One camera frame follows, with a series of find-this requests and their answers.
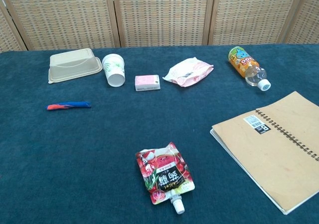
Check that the brown spiral notebook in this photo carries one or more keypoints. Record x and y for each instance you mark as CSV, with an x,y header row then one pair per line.
x,y
271,146

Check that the orange label plastic bottle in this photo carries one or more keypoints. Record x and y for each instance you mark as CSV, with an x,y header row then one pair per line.
x,y
243,61

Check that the small pink tissue pack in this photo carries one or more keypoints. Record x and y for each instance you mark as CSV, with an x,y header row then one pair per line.
x,y
147,82

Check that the white paper cup green print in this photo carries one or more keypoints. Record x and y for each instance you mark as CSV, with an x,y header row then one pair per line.
x,y
114,68

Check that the beige lidded takeout container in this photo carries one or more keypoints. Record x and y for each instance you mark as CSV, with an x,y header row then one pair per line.
x,y
72,66

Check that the red blue stretchy band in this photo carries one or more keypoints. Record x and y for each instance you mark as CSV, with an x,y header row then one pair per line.
x,y
72,104

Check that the blue velvet tablecloth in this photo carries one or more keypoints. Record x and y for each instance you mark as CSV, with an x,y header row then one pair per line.
x,y
99,146

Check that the red spouted drink pouch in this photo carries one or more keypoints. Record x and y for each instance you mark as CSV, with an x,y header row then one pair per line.
x,y
165,174

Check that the woven rattan folding screen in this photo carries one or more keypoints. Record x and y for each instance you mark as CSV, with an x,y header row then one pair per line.
x,y
162,15

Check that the pink white wet wipes pack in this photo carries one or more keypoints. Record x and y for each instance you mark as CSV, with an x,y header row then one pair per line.
x,y
189,71

